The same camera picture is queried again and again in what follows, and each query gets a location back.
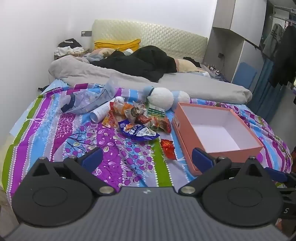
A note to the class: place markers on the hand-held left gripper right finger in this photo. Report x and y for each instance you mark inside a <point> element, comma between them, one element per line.
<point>201,159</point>

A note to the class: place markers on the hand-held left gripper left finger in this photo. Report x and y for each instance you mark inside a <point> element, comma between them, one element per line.
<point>92,158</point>

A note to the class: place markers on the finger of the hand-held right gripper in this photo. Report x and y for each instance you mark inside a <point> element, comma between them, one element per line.
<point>278,175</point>

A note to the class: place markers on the pink cardboard box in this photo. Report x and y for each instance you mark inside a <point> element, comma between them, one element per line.
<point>185,131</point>

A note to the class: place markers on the small red snack packet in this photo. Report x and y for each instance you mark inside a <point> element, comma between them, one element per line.
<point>167,148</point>

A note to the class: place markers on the blue snack packet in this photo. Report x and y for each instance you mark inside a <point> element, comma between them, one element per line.
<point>133,129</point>

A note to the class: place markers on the clear snack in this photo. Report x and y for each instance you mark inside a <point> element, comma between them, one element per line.
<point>134,112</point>

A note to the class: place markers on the shiny red snack packet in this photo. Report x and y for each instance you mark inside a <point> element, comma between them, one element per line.
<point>143,119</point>

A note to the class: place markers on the white printed bottle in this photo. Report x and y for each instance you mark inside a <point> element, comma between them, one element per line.
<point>99,113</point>

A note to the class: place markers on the orange green snack packet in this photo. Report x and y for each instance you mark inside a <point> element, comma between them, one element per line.
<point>160,124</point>

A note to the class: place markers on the clear plastic bag blue print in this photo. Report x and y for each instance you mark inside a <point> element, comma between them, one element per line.
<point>81,102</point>

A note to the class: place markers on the green label packet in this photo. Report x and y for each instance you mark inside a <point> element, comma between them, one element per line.
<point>155,110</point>

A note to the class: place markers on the white and blue plush toy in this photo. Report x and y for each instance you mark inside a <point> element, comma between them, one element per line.
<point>160,97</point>

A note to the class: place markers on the blue curtain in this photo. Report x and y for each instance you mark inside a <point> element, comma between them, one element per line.
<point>266,92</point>

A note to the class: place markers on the grey blanket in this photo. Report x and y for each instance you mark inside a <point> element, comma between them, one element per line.
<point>92,71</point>

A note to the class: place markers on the blue board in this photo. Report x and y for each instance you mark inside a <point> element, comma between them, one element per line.
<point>244,75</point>

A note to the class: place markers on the beige pink pillow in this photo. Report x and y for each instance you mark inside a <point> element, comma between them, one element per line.
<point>185,66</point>

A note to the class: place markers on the black garment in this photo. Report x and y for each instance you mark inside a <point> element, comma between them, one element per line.
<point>138,62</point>

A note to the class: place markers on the pile of clothes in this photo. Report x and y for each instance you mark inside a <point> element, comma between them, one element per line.
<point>69,46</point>

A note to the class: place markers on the yellow pillow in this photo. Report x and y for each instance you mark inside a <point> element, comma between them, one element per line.
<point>115,44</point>

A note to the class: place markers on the hanging dark jacket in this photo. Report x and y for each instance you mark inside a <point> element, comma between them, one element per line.
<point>285,58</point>

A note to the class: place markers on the cream quilted headboard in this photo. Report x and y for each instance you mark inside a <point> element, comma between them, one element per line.
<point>161,37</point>

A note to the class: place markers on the hanging grey garment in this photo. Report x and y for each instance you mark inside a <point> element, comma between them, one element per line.
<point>272,39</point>

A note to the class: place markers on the grey wardrobe cabinet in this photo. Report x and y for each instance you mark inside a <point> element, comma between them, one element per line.
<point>242,20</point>

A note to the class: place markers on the grey wall socket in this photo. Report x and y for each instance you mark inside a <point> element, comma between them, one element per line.
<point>86,33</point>

